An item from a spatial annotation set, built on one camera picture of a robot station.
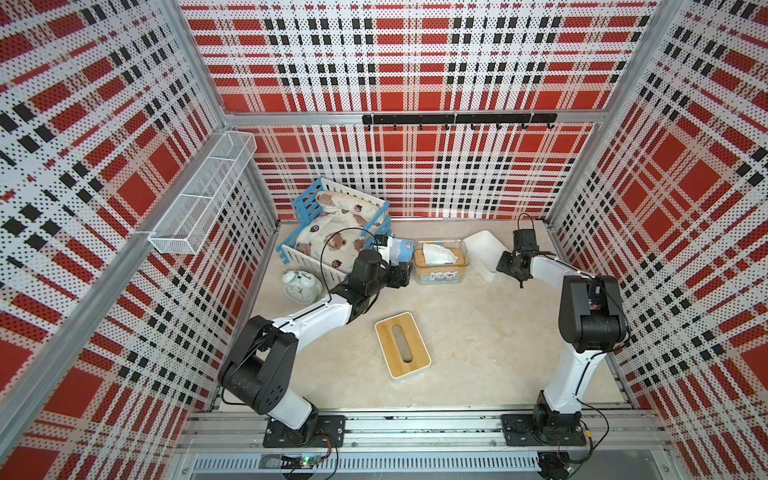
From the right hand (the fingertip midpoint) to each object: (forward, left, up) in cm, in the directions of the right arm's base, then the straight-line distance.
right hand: (509, 262), depth 101 cm
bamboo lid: (+2, +17, +2) cm, 17 cm away
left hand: (-8, +36, +12) cm, 38 cm away
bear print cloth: (+10, +61, +5) cm, 62 cm away
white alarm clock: (-12, +68, +5) cm, 70 cm away
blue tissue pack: (+5, +38, +1) cm, 38 cm away
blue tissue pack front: (+2, +26, +3) cm, 26 cm away
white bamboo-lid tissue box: (-29, +37, -2) cm, 47 cm away
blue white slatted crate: (+18, +72, +11) cm, 75 cm away
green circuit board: (-56, +62, -3) cm, 83 cm away
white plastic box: (+10, +6, -5) cm, 13 cm away
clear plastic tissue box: (-5, +24, 0) cm, 25 cm away
